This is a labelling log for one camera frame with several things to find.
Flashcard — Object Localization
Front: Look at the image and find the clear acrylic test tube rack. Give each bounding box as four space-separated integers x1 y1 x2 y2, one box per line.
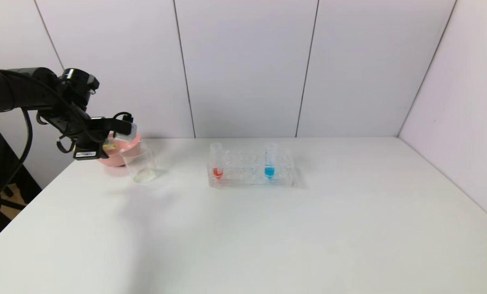
207 143 295 188

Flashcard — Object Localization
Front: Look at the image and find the test tube with red pigment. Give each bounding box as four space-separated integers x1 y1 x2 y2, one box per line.
212 142 225 180

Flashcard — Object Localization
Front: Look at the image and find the test tube with blue pigment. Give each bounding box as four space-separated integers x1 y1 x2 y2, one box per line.
265 142 277 180

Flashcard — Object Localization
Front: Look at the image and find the clear glass beaker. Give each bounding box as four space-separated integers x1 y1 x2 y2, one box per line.
121 142 159 185

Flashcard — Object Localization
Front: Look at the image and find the pink plastic bowl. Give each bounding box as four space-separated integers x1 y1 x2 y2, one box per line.
96 132 142 167

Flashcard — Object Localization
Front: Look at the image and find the dark background furniture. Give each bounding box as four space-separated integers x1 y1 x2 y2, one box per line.
0 116 43 250

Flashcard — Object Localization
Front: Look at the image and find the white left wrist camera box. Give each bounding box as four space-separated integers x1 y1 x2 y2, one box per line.
118 122 139 142

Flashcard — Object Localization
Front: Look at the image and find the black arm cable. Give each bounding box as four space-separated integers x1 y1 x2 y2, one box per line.
0 107 34 211

